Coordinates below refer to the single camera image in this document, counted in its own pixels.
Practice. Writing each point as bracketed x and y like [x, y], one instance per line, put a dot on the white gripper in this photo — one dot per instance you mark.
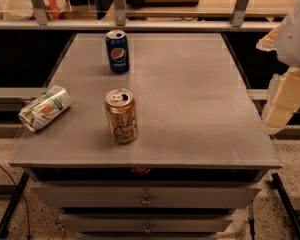
[295, 39]

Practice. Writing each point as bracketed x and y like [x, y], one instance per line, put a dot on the orange LaCroix can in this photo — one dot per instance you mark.
[120, 108]

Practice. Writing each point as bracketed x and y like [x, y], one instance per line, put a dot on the blue Pepsi can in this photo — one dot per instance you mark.
[117, 51]

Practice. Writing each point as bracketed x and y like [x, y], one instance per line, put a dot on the white green can lying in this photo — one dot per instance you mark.
[44, 109]

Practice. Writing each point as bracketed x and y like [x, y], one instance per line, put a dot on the grey drawer cabinet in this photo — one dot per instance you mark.
[199, 153]

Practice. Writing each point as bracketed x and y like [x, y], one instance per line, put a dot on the upper drawer knob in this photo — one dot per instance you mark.
[145, 201]

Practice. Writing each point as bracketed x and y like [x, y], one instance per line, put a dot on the drawer knob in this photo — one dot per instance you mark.
[145, 201]
[147, 229]

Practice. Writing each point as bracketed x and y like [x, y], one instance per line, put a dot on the lower drawer knob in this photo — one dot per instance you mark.
[147, 229]

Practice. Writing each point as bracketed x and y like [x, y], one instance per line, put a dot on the orange white bag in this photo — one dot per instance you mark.
[54, 8]

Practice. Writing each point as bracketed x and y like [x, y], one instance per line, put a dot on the black right floor rail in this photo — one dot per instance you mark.
[293, 214]

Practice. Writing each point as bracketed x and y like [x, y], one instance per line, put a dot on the black floor rail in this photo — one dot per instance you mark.
[293, 214]
[15, 191]

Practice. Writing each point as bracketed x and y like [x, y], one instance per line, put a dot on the grey metal shelf frame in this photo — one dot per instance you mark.
[207, 15]

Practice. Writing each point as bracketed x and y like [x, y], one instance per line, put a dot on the black left floor rail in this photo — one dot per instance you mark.
[15, 191]

